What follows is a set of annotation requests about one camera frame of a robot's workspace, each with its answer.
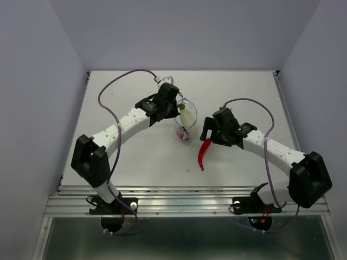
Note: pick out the white radish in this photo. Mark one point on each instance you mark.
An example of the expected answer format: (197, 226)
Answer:
(187, 118)

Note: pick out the clear zip top bag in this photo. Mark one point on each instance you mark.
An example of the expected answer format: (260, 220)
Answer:
(193, 108)

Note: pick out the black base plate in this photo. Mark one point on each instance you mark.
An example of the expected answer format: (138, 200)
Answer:
(99, 207)
(251, 205)

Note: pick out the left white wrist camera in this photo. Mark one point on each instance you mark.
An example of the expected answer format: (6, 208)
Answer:
(168, 79)

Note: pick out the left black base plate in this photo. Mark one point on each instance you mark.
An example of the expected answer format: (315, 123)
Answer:
(99, 207)

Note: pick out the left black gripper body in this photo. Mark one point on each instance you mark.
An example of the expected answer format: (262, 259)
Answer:
(171, 110)

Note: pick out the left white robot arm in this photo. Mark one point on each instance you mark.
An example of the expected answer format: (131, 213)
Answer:
(91, 154)

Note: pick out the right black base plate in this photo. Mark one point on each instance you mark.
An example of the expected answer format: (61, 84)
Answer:
(251, 205)

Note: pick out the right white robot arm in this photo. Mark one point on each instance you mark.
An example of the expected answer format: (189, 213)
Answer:
(308, 178)

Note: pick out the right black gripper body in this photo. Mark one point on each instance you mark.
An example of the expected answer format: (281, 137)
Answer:
(218, 136)

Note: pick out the red chili pepper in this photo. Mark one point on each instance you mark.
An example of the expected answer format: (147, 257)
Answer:
(205, 145)

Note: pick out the purple onion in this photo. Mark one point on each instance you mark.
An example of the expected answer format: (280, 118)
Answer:
(181, 134)

